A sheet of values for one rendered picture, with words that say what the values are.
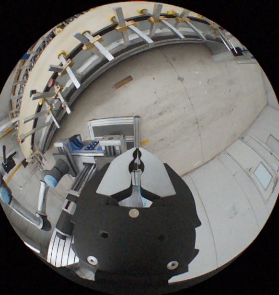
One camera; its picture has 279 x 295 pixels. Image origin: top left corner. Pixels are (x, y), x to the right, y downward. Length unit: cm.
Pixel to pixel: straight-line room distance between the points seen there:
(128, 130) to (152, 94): 70
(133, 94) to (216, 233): 285
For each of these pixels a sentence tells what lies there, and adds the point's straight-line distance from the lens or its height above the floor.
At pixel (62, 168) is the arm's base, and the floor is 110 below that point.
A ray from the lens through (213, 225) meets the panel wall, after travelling 206.
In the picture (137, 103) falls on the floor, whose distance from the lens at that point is 142.
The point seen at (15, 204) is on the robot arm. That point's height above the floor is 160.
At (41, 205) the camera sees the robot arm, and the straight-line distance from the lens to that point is 90.
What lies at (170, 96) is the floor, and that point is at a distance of 152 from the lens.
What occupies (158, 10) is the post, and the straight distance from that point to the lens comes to 82.
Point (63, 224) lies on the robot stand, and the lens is 59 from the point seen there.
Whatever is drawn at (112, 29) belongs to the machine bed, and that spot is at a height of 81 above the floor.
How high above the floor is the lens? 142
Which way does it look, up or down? 60 degrees down
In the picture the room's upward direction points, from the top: 178 degrees counter-clockwise
